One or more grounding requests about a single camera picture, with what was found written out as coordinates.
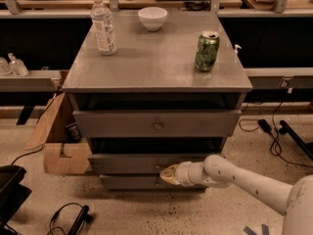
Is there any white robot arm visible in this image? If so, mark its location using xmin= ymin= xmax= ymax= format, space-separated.
xmin=160 ymin=155 xmax=313 ymax=235

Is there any grey bottom drawer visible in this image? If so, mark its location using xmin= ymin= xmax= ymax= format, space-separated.
xmin=99 ymin=173 xmax=207 ymax=191

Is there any grey wooden drawer cabinet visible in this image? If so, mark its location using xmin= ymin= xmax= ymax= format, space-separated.
xmin=61 ymin=9 xmax=253 ymax=192

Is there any grey top drawer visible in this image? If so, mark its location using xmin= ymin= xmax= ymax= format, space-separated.
xmin=73 ymin=110 xmax=241 ymax=138

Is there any black stand leg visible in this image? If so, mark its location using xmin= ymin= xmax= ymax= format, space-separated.
xmin=279 ymin=120 xmax=313 ymax=161

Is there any brown cardboard box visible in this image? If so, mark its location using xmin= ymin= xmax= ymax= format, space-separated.
xmin=24 ymin=92 xmax=92 ymax=175

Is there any green soda can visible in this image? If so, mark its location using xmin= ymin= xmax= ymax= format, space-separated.
xmin=195 ymin=30 xmax=220 ymax=71

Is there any white pump dispenser top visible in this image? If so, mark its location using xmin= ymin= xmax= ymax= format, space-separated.
xmin=234 ymin=44 xmax=242 ymax=54

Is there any white ceramic bowl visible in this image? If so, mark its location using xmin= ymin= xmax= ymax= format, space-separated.
xmin=138 ymin=7 xmax=167 ymax=31

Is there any black chair base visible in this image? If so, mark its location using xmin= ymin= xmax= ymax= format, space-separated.
xmin=0 ymin=165 xmax=31 ymax=235

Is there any clear plastic water bottle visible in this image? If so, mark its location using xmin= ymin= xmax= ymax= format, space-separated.
xmin=91 ymin=0 xmax=117 ymax=55

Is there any black power adapter with cable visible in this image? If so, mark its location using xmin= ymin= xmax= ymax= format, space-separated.
xmin=238 ymin=98 xmax=313 ymax=168

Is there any black handheld device with cable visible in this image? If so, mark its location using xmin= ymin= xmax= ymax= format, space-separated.
xmin=47 ymin=202 xmax=94 ymax=235

